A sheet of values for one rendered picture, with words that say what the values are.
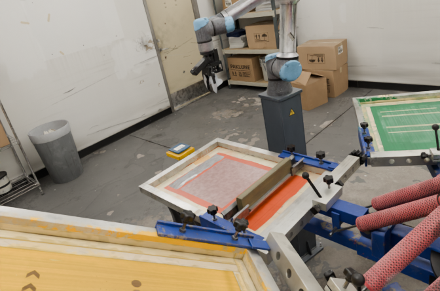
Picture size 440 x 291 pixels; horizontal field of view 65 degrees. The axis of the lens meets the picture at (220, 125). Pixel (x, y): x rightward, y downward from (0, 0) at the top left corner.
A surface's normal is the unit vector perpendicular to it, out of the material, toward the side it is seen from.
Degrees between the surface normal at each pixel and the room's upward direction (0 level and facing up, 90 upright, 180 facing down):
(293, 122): 90
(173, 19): 90
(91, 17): 90
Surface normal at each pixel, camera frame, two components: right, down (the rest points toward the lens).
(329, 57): -0.62, 0.41
